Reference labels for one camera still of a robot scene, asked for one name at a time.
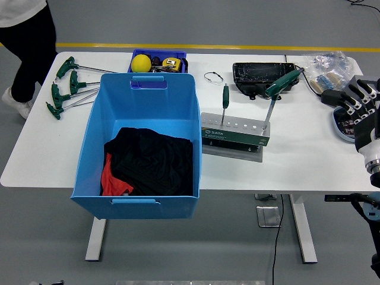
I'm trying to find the thin wire loop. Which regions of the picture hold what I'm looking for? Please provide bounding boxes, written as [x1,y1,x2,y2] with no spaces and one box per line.
[204,71,225,84]

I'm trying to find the clear plastic parts bag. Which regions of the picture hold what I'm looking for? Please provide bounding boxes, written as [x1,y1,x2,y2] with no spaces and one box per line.
[302,50,359,93]

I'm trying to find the black table control panel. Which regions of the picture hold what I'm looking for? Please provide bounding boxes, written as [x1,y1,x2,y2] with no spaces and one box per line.
[324,194,353,202]

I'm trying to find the black adapter cord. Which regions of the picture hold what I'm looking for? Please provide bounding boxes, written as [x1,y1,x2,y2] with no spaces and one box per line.
[284,54,324,96]

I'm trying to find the large green T-handle hex wrench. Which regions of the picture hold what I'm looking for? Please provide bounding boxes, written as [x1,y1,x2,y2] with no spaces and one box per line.
[262,67,306,131]

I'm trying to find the slim green handle hex wrench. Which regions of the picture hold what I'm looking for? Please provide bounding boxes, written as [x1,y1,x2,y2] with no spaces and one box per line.
[221,83,230,125]

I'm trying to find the black device case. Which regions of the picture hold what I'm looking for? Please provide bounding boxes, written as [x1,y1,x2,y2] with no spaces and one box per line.
[232,61,301,100]

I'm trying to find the red cloth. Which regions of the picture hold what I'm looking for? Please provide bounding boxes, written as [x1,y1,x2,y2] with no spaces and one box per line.
[100,153,134,197]

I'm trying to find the small dark blue bin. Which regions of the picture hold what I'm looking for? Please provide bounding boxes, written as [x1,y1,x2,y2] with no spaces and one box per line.
[127,49,188,74]

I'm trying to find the metal floor plate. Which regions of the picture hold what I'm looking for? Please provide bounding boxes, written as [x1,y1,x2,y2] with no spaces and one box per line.
[256,205,282,228]

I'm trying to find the large light blue plastic box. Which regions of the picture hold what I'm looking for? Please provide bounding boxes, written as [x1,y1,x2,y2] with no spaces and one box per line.
[70,72,203,220]

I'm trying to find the black cable on floor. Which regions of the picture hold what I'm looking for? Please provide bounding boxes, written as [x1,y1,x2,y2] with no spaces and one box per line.
[346,0,380,14]

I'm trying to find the white table leg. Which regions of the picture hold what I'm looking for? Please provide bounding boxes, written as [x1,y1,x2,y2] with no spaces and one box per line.
[289,194,318,264]
[85,218,107,262]

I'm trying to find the black cloth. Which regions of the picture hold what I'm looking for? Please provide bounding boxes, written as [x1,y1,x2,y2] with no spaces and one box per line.
[103,126,194,197]

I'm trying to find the person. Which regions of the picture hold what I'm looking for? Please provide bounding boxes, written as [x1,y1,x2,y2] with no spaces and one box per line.
[0,0,59,119]

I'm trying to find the grey box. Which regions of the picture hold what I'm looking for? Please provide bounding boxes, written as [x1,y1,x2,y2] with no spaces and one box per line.
[344,74,380,100]

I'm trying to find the yellow ball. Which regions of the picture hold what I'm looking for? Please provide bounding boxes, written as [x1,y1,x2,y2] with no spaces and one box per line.
[131,54,152,73]

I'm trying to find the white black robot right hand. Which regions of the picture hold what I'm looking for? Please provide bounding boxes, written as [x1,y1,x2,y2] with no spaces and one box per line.
[340,78,380,164]

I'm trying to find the pale blue parts bowl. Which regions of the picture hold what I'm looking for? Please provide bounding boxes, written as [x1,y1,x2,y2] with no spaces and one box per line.
[332,106,357,144]

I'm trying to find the yellow tape measure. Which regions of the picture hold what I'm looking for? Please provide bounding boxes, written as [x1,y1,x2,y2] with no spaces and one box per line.
[161,57,182,72]

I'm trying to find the metal green tool rack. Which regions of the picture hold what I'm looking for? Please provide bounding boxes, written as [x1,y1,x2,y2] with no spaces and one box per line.
[201,112,271,163]

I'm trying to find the black power adapter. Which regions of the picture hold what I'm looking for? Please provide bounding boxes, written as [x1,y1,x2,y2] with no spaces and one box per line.
[321,90,347,107]

